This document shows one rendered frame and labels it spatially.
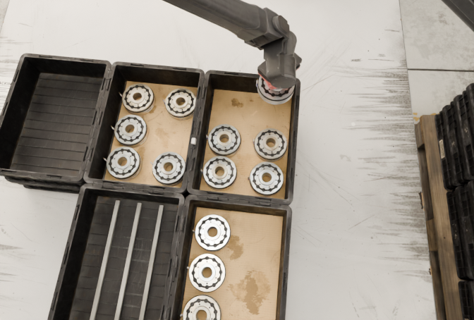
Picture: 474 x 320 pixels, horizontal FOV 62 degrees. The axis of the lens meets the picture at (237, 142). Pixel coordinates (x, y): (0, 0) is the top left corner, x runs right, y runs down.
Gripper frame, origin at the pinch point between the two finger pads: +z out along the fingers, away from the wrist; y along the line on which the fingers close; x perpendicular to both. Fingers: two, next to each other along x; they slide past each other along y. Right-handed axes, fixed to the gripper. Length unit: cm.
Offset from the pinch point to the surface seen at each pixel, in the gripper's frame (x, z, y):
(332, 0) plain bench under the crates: 21, 35, 58
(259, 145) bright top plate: -6.3, 18.9, -11.2
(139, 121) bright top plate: 26.1, 19.8, -33.4
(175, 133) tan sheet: 16.0, 22.5, -27.1
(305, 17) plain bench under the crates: 23, 35, 44
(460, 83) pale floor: -40, 104, 121
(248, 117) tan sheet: 3.9, 22.2, -6.2
